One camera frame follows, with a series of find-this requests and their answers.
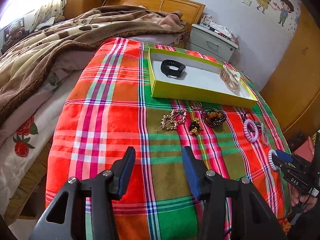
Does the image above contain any blue spiral hair tie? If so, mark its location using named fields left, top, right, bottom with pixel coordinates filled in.
left=267, top=149, right=279, bottom=172

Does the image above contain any clear grey hair tie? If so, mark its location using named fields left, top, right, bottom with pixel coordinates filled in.
left=260, top=122, right=271, bottom=146

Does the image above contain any purple spiral hair tie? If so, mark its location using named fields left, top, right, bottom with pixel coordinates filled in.
left=242, top=119, right=259, bottom=144

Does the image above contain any brown bead amber bracelet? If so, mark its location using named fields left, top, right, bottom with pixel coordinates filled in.
left=202, top=107, right=228, bottom=129

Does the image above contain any rhinestone hair clip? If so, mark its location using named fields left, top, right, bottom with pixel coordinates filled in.
left=156, top=108, right=187, bottom=133

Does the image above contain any person's right hand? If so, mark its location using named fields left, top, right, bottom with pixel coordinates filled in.
left=290, top=187, right=318, bottom=212

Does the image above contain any wooden door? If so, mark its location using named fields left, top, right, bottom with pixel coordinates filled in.
left=261, top=5, right=319, bottom=140

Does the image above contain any white gold hair claw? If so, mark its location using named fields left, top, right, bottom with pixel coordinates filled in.
left=220, top=64, right=240, bottom=92

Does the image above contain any yellow-green shallow box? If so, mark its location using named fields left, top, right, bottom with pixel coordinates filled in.
left=148, top=48, right=258, bottom=109

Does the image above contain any black smart band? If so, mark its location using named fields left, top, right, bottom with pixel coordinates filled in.
left=161, top=59, right=186, bottom=77

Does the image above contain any grey nightstand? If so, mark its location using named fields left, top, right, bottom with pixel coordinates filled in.
left=185, top=24, right=239, bottom=62

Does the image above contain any clear organizer on nightstand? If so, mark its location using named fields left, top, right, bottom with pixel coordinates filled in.
left=200, top=14, right=213, bottom=29

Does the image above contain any brown paw print blanket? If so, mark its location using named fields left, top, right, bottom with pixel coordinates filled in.
left=1, top=5, right=190, bottom=124

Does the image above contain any wooden headboard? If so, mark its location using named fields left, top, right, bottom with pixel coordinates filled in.
left=106, top=0, right=205, bottom=25

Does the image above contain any teddy bear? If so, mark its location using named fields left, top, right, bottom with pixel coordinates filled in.
left=1, top=18, right=29, bottom=54

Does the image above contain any dotted curtain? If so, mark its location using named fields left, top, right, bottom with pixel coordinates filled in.
left=29, top=0, right=67, bottom=33

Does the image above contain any black cable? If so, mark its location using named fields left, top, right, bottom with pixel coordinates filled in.
left=276, top=192, right=316, bottom=222

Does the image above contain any cartoon children wall sticker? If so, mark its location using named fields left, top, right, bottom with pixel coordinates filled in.
left=242, top=0, right=302, bottom=36

